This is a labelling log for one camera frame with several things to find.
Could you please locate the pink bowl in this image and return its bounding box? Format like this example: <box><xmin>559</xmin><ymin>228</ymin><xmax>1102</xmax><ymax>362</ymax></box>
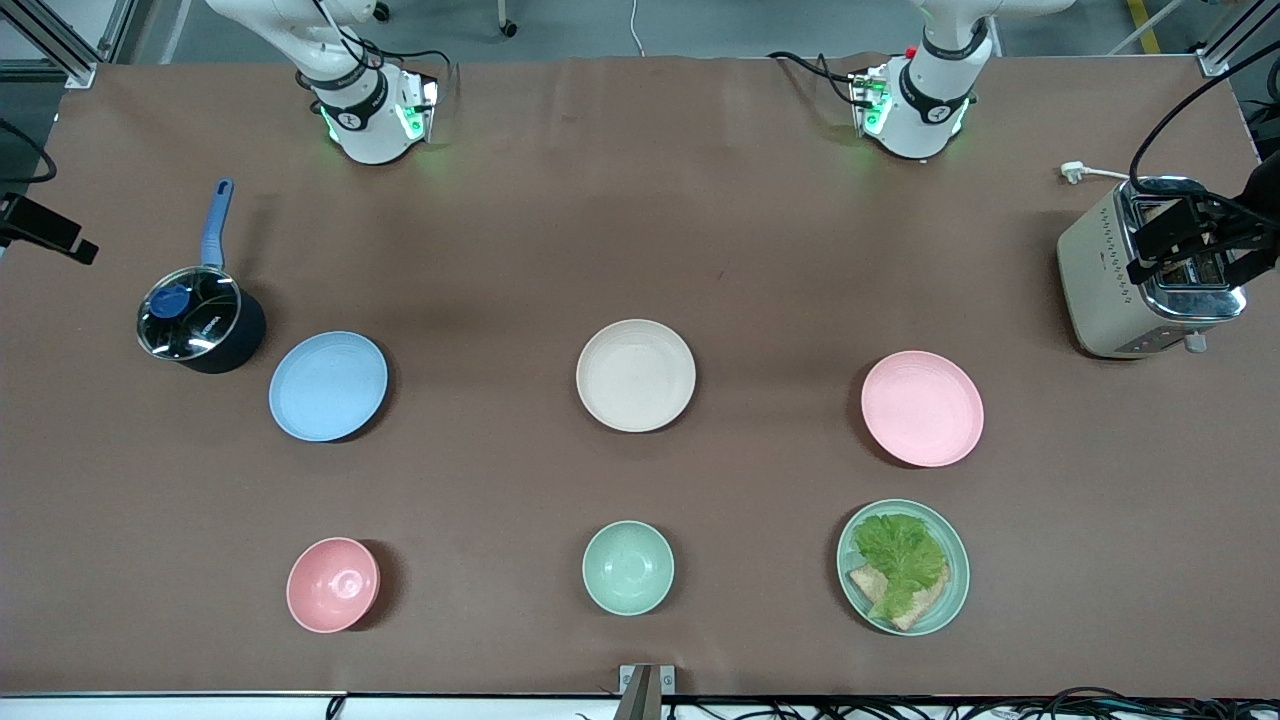
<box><xmin>286</xmin><ymin>537</ymin><xmax>381</xmax><ymax>634</ymax></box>

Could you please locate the beige and chrome toaster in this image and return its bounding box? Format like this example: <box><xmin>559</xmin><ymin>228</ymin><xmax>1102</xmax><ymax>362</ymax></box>
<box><xmin>1058</xmin><ymin>177</ymin><xmax>1249</xmax><ymax>359</ymax></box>

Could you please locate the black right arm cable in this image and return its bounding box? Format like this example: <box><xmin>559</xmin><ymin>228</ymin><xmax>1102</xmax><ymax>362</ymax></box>
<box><xmin>0</xmin><ymin>118</ymin><xmax>58</xmax><ymax>187</ymax></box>

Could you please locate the glass lid with blue knob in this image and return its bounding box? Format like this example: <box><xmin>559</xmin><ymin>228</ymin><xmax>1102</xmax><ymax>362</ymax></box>
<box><xmin>137</xmin><ymin>266</ymin><xmax>243</xmax><ymax>361</ymax></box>

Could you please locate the blue plate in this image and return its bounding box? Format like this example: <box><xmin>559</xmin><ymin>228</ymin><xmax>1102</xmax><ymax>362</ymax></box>
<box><xmin>268</xmin><ymin>331</ymin><xmax>389</xmax><ymax>443</ymax></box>

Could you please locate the metal camera mounting bracket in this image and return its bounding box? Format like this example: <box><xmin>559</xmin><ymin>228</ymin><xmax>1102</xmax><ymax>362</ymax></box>
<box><xmin>619</xmin><ymin>664</ymin><xmax>676</xmax><ymax>720</ymax></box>

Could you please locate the green lettuce leaf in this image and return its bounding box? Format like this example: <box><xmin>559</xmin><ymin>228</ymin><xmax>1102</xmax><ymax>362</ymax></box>
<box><xmin>852</xmin><ymin>513</ymin><xmax>949</xmax><ymax>621</ymax></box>

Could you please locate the green bowl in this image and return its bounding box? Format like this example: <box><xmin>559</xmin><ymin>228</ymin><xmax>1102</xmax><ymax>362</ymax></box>
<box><xmin>582</xmin><ymin>520</ymin><xmax>675</xmax><ymax>616</ymax></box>

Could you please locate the brown table cover sheet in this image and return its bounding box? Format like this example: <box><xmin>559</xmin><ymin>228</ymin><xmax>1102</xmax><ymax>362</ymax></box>
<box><xmin>0</xmin><ymin>55</ymin><xmax>1280</xmax><ymax>699</ymax></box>

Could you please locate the white toaster power cord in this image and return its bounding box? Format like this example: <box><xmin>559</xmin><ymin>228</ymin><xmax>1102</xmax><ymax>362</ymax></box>
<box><xmin>1060</xmin><ymin>161</ymin><xmax>1133</xmax><ymax>187</ymax></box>

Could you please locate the green plate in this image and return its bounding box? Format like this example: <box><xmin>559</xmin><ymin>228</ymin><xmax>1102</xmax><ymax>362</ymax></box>
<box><xmin>837</xmin><ymin>499</ymin><xmax>971</xmax><ymax>637</ymax></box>

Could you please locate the aluminium frame profile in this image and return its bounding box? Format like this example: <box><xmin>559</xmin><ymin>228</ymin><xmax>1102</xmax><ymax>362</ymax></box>
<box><xmin>1195</xmin><ymin>0</ymin><xmax>1280</xmax><ymax>79</ymax></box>
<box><xmin>0</xmin><ymin>0</ymin><xmax>101</xmax><ymax>89</ymax></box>

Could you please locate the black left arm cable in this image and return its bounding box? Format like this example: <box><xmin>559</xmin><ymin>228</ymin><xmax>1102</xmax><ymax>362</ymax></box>
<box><xmin>1130</xmin><ymin>40</ymin><xmax>1280</xmax><ymax>196</ymax></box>

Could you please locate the beige plate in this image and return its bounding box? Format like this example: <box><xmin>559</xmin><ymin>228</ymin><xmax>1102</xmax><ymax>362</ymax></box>
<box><xmin>576</xmin><ymin>319</ymin><xmax>697</xmax><ymax>433</ymax></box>

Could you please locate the brown bread slice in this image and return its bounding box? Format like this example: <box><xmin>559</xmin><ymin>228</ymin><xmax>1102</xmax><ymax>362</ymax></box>
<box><xmin>848</xmin><ymin>562</ymin><xmax>951</xmax><ymax>632</ymax></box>

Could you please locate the dark saucepan with blue handle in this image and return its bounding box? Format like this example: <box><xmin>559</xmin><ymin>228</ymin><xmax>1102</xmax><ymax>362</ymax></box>
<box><xmin>137</xmin><ymin>178</ymin><xmax>267</xmax><ymax>375</ymax></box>

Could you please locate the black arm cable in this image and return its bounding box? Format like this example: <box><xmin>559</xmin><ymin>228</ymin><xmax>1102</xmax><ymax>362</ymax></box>
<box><xmin>0</xmin><ymin>118</ymin><xmax>58</xmax><ymax>187</ymax></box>
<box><xmin>1130</xmin><ymin>40</ymin><xmax>1280</xmax><ymax>196</ymax></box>

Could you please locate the pink plate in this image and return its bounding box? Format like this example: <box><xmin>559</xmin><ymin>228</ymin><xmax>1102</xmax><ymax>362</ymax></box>
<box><xmin>861</xmin><ymin>350</ymin><xmax>985</xmax><ymax>468</ymax></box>

